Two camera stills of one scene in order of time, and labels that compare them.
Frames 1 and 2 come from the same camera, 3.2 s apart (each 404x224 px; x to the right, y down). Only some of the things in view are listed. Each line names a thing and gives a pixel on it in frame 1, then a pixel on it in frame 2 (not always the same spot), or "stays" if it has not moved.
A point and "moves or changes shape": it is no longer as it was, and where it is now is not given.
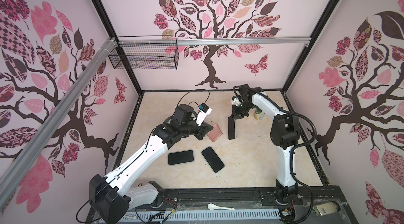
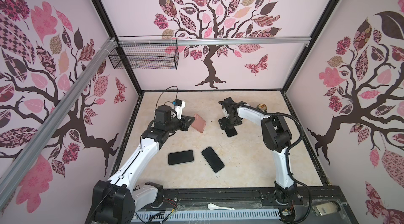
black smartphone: (231, 128) moves or changes shape
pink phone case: (214, 134) moves or changes shape
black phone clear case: (213, 159) stays
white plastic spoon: (213, 206) stays
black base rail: (312, 205) stays
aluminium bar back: (216, 41) stays
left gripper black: (200, 135) -> (185, 124)
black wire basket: (161, 56) stays
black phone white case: (180, 157) stays
